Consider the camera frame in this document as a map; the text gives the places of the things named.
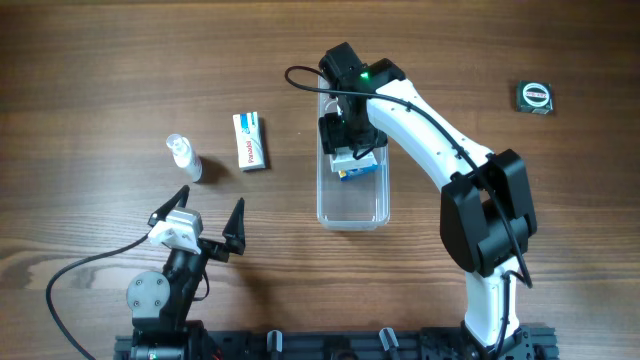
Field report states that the green Zam-Buk ointment box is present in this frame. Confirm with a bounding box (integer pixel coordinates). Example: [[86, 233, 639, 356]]
[[516, 80, 554, 115]]

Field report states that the small clear spray bottle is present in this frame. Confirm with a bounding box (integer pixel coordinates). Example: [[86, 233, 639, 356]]
[[166, 134, 203, 182]]

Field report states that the blue VapoDrops box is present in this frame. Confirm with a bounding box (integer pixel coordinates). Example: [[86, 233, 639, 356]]
[[338, 165, 378, 181]]

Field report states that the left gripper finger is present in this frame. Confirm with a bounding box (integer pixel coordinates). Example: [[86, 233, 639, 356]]
[[147, 185, 190, 226], [222, 198, 246, 255]]

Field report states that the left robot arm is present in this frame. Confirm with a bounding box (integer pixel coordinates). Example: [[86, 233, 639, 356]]
[[113, 185, 246, 360]]

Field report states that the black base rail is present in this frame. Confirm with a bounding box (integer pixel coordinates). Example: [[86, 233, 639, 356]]
[[113, 325, 560, 360]]

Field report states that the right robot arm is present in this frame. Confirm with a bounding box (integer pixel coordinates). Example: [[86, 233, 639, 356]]
[[318, 43, 537, 357]]

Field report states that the white blue medicine box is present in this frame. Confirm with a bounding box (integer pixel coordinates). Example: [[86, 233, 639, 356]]
[[329, 147, 378, 172]]

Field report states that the clear plastic container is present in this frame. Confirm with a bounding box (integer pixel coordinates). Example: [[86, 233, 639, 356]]
[[315, 68, 391, 232]]

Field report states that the white Panadol box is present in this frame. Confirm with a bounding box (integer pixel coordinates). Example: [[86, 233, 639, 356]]
[[233, 112, 266, 171]]

